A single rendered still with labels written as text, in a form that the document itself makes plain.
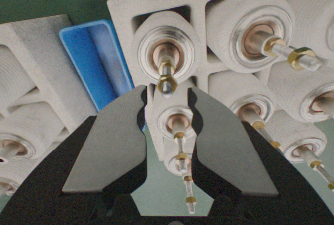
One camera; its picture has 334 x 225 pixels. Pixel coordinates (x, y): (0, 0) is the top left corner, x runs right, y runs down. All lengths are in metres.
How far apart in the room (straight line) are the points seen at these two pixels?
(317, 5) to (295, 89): 0.12
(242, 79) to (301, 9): 0.12
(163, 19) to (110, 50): 0.31
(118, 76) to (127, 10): 0.27
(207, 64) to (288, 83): 0.14
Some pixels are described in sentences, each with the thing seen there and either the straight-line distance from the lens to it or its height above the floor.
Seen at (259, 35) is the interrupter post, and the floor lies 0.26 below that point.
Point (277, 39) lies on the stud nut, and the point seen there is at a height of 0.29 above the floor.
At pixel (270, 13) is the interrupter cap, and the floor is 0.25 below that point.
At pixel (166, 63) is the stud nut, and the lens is 0.17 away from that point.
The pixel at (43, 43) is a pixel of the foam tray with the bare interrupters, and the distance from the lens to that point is 0.41.
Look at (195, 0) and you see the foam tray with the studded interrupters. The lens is 0.28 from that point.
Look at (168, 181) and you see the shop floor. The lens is 0.92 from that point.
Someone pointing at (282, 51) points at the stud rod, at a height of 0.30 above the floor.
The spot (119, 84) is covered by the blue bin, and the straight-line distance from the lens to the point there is 0.53.
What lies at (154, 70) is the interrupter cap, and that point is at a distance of 0.22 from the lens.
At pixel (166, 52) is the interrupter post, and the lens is 0.19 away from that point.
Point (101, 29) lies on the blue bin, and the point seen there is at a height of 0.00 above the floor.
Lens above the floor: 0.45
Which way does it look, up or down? 57 degrees down
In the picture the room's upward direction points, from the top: 179 degrees clockwise
